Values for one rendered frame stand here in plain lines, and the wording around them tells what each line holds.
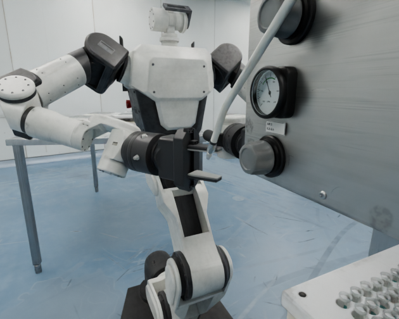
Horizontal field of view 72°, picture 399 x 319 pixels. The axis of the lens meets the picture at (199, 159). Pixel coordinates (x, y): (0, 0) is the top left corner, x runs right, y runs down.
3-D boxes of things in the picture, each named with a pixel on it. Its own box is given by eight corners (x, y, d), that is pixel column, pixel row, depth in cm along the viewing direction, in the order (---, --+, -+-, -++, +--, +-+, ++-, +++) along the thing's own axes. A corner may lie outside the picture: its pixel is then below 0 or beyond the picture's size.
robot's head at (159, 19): (149, 40, 89) (148, 10, 87) (178, 42, 93) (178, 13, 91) (154, 37, 83) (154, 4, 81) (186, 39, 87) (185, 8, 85)
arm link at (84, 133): (140, 125, 61) (82, 107, 61) (126, 162, 60) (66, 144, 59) (144, 133, 68) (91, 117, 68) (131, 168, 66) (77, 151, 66)
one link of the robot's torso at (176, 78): (113, 137, 108) (106, 39, 99) (192, 131, 122) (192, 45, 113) (127, 152, 82) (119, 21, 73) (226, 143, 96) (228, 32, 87)
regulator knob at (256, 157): (234, 174, 23) (235, 119, 22) (256, 171, 24) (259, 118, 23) (258, 187, 20) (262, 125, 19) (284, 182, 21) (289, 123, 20)
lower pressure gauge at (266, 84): (247, 116, 22) (249, 67, 21) (261, 116, 22) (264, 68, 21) (279, 121, 18) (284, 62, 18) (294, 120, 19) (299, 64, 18)
